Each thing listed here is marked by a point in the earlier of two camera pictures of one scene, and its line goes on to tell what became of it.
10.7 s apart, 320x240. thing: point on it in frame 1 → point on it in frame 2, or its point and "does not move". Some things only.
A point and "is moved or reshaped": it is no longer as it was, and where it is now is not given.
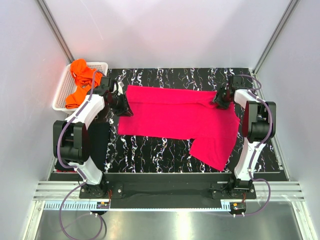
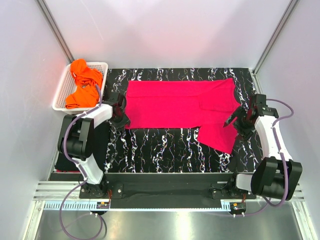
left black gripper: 124,110 → 125,121
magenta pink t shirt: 184,114 is moved or reshaped
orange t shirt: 86,79 does not move
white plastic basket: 67,87 does not move
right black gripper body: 221,98 → 244,127
